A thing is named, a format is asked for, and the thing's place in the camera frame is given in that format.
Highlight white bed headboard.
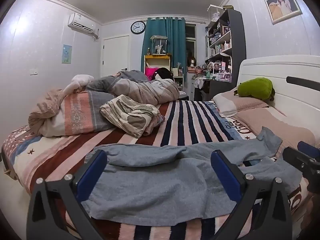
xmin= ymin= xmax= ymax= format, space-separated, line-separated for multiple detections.
xmin=238 ymin=55 xmax=319 ymax=135

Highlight white air conditioner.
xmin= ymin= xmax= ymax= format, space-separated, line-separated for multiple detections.
xmin=68 ymin=12 xmax=99 ymax=40

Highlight green plush toy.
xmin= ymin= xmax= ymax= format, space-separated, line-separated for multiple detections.
xmin=234 ymin=77 xmax=275 ymax=101

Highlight small blue wall poster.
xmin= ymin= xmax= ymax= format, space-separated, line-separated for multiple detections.
xmin=61 ymin=44 xmax=72 ymax=64

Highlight framed wall photo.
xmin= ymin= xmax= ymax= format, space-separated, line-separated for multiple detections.
xmin=265 ymin=0 xmax=302 ymax=25

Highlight round wall clock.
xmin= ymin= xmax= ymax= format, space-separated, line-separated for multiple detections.
xmin=131 ymin=21 xmax=146 ymax=35

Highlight beige grey patterned folded sheet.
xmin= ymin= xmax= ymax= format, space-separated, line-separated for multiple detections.
xmin=100 ymin=95 xmax=165 ymax=139

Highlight striped plush bed blanket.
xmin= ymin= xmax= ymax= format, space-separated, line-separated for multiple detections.
xmin=1 ymin=100 xmax=318 ymax=240

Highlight dark bookshelf with items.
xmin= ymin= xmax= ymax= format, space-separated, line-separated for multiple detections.
xmin=200 ymin=5 xmax=246 ymax=101

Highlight teal curtain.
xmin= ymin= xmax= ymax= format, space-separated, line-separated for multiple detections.
xmin=140 ymin=16 xmax=188 ymax=82

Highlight pink ribbed bed cover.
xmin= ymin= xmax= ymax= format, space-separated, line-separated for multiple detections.
xmin=232 ymin=107 xmax=319 ymax=158

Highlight grey beige plaid comforter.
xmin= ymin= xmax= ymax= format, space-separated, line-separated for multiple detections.
xmin=86 ymin=70 xmax=180 ymax=106

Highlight pink ribbed pillow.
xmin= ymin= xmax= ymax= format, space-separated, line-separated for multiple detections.
xmin=213 ymin=88 xmax=268 ymax=118

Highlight white door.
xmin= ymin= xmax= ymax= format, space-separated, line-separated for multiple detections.
xmin=100 ymin=35 xmax=130 ymax=77

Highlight yellow shelf cabinet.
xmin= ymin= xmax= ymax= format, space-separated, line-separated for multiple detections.
xmin=144 ymin=55 xmax=171 ymax=80

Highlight grey-blue pants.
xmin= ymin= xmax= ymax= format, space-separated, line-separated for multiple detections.
xmin=82 ymin=128 xmax=302 ymax=226

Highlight glass display case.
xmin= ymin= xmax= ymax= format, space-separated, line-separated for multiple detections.
xmin=150 ymin=35 xmax=168 ymax=55

